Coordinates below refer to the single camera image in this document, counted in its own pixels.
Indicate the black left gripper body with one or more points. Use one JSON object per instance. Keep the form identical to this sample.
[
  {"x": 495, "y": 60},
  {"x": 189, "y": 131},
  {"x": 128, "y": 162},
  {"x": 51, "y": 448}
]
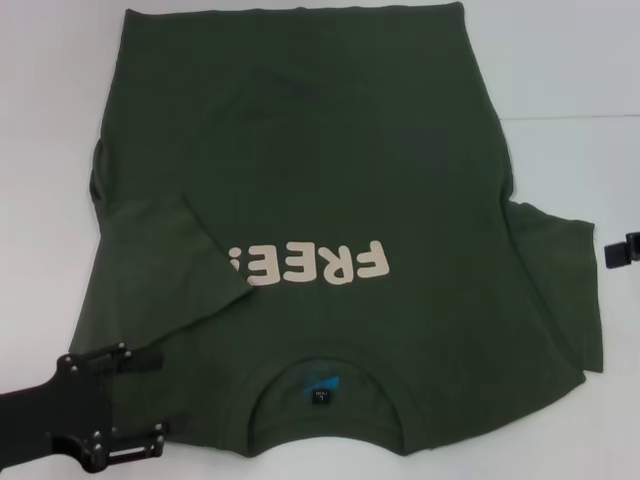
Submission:
[{"x": 55, "y": 410}]

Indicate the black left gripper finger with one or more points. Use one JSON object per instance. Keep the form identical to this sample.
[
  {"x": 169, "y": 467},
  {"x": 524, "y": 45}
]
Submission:
[
  {"x": 150, "y": 434},
  {"x": 140, "y": 362}
]

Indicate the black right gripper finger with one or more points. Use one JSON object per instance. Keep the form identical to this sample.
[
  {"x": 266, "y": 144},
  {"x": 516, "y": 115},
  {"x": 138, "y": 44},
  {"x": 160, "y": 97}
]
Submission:
[{"x": 617, "y": 255}]

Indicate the dark green FREE t-shirt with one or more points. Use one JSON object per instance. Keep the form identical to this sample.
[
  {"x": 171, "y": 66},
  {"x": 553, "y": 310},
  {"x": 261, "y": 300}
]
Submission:
[{"x": 325, "y": 175}]

